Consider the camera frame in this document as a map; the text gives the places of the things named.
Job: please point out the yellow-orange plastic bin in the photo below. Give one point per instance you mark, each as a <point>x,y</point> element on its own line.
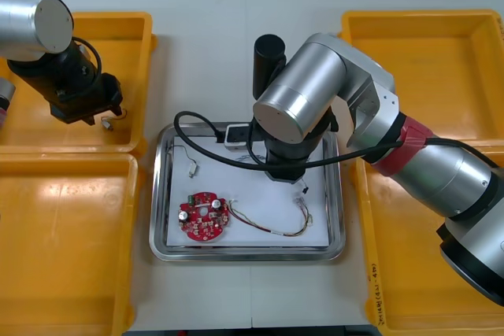
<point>433,76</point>
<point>59,253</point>
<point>118,37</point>
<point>413,273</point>

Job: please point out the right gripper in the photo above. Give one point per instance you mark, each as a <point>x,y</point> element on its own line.
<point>285,174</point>

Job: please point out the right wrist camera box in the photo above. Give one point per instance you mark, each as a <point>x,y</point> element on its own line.
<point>235,137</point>

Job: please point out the round red circuit board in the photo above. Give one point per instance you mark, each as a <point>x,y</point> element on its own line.
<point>202,218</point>

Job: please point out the small metal solenoid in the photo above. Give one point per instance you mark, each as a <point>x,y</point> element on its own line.
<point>107,125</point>
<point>191,170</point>

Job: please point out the white paper sheet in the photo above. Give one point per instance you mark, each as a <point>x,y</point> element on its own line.
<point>256,194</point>

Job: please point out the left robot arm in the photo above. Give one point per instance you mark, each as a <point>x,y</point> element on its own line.
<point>23,25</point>

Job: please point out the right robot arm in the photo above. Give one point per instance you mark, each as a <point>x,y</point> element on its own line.
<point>307,88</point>

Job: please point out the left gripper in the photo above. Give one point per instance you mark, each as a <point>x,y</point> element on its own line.
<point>84,96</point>

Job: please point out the steel tray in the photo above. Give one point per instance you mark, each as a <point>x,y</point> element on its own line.
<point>157,210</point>

